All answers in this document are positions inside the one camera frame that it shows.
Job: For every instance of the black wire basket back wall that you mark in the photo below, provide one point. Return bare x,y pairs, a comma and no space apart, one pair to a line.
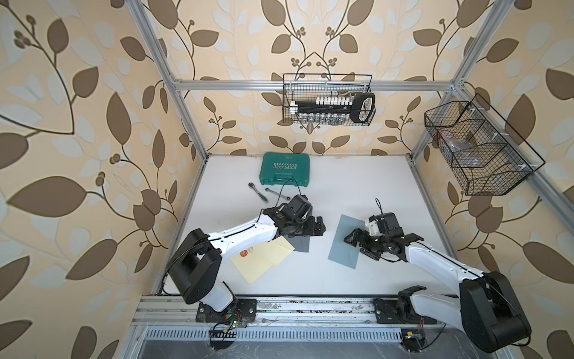
309,86

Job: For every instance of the left electronics board with wires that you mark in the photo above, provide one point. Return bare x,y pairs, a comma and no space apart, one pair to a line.
223,334

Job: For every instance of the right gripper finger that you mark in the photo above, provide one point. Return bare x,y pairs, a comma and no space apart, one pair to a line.
357,237
373,252

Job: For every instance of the black wire basket right wall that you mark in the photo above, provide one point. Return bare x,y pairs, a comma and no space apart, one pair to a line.
487,154

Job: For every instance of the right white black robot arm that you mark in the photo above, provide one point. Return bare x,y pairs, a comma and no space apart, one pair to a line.
483,305

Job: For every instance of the aluminium rail front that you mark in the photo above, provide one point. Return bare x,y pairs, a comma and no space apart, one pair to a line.
284,311

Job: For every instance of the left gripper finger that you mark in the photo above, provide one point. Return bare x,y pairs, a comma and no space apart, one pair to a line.
308,229
319,226

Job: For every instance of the light blue envelope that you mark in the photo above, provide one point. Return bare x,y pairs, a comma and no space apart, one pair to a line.
341,252

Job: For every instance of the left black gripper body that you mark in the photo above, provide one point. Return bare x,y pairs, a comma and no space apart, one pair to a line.
297,226

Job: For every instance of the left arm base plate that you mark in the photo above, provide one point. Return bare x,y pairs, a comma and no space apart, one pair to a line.
242,310

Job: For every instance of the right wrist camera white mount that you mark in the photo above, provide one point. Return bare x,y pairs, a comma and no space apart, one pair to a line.
373,228

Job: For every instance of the dark grey envelope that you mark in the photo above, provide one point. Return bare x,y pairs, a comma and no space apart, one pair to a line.
299,243

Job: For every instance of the black socket set holder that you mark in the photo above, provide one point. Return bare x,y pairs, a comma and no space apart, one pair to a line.
356,109

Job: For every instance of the right electronics board with wires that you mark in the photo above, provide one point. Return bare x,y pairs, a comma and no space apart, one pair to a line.
413,339

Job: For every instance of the green tool case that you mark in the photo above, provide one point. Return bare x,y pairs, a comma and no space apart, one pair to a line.
281,168

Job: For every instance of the black wire basket wall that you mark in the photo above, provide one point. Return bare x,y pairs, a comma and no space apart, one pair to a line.
487,154
309,86

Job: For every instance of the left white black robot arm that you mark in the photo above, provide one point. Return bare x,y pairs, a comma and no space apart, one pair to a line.
193,268

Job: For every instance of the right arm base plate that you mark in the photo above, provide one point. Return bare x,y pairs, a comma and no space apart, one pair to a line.
400,310

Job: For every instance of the clear plastic bag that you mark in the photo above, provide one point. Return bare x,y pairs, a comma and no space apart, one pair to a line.
462,153

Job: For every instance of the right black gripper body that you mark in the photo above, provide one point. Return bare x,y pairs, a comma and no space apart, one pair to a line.
379,242

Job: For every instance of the yellow envelope red seal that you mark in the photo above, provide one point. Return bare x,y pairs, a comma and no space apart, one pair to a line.
251,264

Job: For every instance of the electronics board with wires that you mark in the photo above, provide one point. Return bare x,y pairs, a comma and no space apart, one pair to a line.
223,334
413,339

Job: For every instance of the ratchet wrench green handle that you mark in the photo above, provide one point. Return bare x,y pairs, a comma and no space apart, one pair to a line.
259,194

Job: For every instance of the silver combination wrench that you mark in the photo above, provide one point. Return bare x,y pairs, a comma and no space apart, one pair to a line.
278,194

